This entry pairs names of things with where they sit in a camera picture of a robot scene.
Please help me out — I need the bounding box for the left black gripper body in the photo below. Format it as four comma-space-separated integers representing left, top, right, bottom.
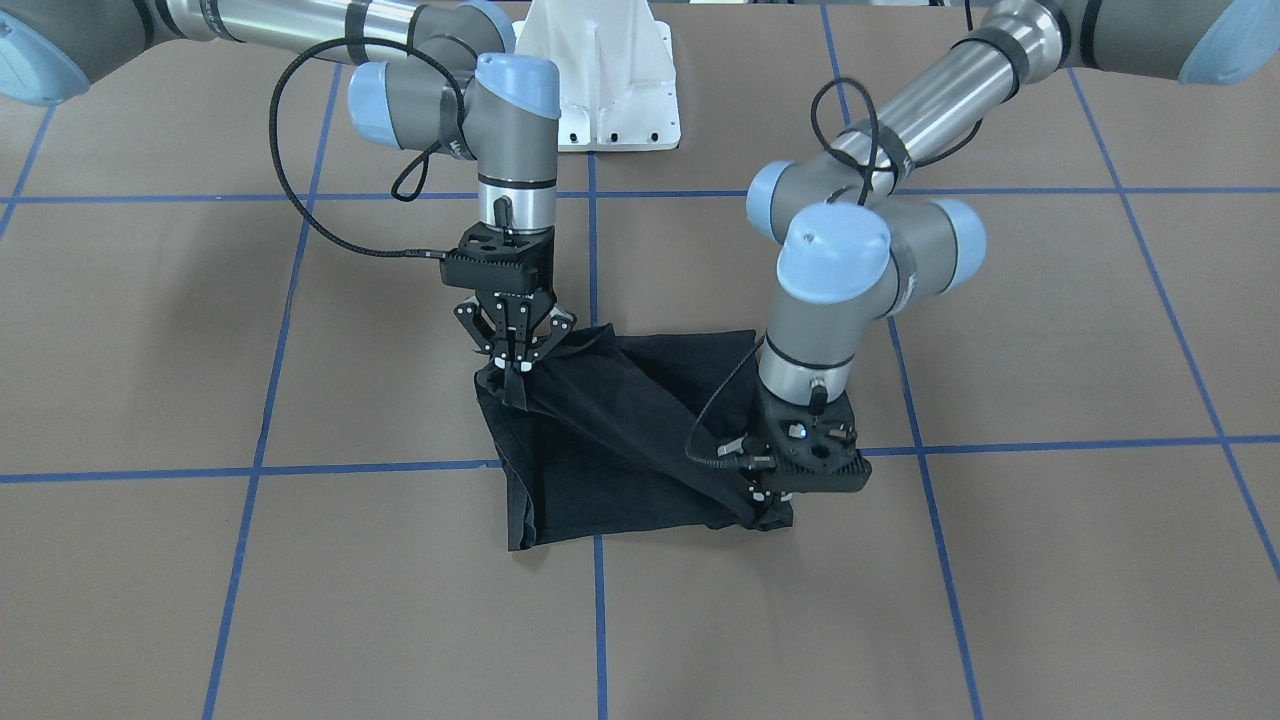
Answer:
742, 386, 872, 501

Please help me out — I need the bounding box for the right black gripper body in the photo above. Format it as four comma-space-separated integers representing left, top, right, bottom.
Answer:
440, 223, 557, 346

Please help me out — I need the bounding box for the black graphic t-shirt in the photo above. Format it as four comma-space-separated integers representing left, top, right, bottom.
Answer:
474, 325, 756, 551

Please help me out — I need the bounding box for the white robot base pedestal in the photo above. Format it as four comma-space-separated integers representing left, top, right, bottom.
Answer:
515, 1, 682, 152

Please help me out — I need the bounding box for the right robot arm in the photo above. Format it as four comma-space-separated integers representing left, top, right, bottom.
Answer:
1, 1, 576, 374

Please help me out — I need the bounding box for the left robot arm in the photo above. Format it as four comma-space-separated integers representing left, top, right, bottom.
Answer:
717, 1, 1277, 511

